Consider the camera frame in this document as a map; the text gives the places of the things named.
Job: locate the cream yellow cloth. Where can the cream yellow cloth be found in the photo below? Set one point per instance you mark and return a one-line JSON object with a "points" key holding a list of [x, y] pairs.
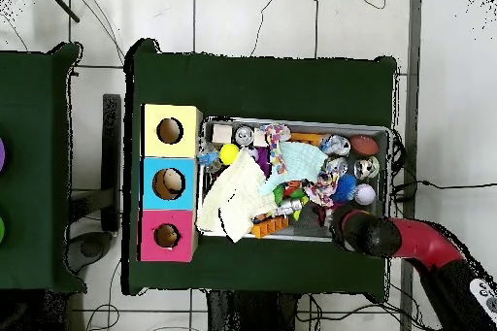
{"points": [[237, 199]]}

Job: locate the mint green cloth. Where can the mint green cloth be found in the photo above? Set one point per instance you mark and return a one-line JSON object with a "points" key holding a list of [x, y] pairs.
{"points": [[301, 160]]}

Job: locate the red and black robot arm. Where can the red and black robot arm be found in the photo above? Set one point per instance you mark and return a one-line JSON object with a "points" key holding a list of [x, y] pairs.
{"points": [[423, 241]]}

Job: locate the metal mesh bin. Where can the metal mesh bin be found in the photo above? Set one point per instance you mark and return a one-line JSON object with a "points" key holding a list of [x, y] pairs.
{"points": [[382, 160]]}

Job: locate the purple spiky ball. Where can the purple spiky ball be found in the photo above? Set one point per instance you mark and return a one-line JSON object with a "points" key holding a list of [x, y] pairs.
{"points": [[263, 158]]}

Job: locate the yellow smiley ball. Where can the yellow smiley ball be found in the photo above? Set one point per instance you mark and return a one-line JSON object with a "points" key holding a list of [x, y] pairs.
{"points": [[229, 154]]}

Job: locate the plain wooden cube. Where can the plain wooden cube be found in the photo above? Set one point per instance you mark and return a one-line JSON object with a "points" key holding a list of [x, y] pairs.
{"points": [[222, 133], [259, 138]]}

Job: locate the dark green table cloth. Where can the dark green table cloth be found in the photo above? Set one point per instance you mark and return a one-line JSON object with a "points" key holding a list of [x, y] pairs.
{"points": [[252, 86]]}

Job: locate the blue puffer ball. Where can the blue puffer ball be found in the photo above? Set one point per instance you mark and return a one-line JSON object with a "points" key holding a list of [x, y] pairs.
{"points": [[344, 188]]}

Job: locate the white baseball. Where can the white baseball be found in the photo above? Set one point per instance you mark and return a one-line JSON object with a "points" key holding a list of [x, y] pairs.
{"points": [[365, 195]]}

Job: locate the black upright panel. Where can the black upright panel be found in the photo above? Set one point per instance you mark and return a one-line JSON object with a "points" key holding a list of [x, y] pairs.
{"points": [[111, 152]]}

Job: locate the grey floor stand base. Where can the grey floor stand base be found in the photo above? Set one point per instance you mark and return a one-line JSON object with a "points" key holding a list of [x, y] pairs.
{"points": [[91, 247]]}

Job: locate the green cloth side table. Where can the green cloth side table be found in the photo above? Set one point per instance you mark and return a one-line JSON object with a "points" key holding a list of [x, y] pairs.
{"points": [[31, 172]]}

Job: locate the purple round object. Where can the purple round object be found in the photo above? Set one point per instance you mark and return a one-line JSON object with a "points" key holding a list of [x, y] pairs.
{"points": [[1, 154]]}

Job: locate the dark slanted rod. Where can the dark slanted rod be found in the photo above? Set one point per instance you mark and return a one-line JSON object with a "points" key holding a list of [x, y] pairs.
{"points": [[60, 3]]}

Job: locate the green round object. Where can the green round object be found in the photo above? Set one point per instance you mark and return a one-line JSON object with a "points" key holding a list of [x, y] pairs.
{"points": [[1, 230]]}

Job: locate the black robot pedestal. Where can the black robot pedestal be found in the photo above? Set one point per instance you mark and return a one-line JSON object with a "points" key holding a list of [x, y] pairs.
{"points": [[248, 311]]}

